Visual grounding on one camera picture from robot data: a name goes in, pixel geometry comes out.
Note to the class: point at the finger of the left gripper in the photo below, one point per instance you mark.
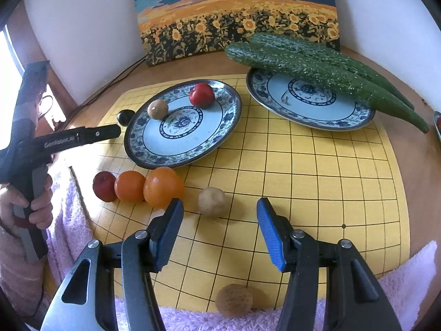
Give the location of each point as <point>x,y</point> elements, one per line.
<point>93,135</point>

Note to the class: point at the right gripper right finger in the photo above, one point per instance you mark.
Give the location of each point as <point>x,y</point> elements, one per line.
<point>276,232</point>

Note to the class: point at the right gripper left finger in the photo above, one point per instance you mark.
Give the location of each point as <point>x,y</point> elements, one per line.
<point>163,231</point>

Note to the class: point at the dark plum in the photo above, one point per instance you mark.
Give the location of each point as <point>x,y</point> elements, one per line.
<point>124,117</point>

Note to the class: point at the large orange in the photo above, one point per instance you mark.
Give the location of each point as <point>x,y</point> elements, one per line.
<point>161,186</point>

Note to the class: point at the small dark red apple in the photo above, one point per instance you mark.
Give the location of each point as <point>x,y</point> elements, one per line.
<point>103,186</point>

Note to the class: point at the beige round fruit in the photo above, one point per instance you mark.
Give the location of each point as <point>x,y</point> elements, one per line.
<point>212,202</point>

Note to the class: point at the tan round fruit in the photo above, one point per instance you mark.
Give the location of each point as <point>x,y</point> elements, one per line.
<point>158,109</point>

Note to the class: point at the person's left hand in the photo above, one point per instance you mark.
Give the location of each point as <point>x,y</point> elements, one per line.
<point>41,207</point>

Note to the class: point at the smaller orange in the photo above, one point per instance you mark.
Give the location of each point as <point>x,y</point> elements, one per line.
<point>129,186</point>

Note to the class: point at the blue white plate left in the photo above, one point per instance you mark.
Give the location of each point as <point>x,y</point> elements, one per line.
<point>187,133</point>

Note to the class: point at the blue white plate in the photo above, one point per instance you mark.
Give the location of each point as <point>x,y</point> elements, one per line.
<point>187,133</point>
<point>305,104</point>

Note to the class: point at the yellow go board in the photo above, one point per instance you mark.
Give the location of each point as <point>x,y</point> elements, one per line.
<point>332,185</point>

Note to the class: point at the brown walnut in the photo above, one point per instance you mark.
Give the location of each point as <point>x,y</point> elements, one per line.
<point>234,300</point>

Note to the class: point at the blue white plate right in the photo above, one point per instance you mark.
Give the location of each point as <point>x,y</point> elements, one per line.
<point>305,104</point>

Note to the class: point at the pink fluffy towel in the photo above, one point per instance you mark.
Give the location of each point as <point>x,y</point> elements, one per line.
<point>405,287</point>

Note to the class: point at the sunflower field painting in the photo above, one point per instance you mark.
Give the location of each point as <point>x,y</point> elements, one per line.
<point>172,29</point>

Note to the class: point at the front green cucumber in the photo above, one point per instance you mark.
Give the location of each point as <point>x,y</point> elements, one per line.
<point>324,75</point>

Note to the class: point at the green cucumber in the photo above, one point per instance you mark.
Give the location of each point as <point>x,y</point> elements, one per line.
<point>325,54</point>
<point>324,75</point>

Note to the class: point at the rear green cucumber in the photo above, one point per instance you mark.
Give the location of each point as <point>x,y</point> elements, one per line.
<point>325,54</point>

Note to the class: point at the salad dish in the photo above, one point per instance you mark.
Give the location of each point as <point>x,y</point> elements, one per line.
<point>437,123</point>

